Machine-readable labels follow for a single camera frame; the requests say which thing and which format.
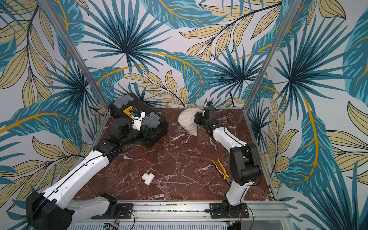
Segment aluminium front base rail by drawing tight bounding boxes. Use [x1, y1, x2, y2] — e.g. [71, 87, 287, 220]
[69, 200, 295, 230]

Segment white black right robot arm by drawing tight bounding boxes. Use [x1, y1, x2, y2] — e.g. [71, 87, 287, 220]
[194, 102, 263, 211]

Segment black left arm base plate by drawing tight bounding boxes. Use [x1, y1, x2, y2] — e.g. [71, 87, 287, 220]
[91, 203, 134, 219]

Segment white plastic pipe tee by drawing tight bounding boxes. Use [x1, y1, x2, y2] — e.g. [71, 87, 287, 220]
[142, 173, 155, 186]

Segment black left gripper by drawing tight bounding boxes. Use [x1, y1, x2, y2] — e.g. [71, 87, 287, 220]
[120, 124, 160, 146]

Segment left aluminium corner post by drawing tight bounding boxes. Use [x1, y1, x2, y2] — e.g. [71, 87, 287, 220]
[38, 0, 109, 111]

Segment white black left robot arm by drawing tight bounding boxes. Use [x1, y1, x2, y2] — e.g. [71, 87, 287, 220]
[25, 118, 161, 230]

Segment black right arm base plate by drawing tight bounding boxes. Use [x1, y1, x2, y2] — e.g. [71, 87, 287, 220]
[207, 202, 250, 219]

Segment yellow black pliers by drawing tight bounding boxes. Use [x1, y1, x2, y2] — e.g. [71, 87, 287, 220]
[212, 159, 232, 185]

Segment right aluminium corner post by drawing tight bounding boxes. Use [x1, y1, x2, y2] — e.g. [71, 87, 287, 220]
[243, 0, 302, 114]

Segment black and yellow toolbox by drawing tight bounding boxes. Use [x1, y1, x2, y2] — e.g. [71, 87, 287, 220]
[109, 94, 168, 148]

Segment cream cloth soil bag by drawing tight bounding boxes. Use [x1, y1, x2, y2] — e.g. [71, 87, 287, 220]
[178, 108, 204, 136]

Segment aluminium corner post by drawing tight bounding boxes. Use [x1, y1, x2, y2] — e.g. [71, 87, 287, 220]
[38, 0, 109, 111]
[243, 0, 302, 114]

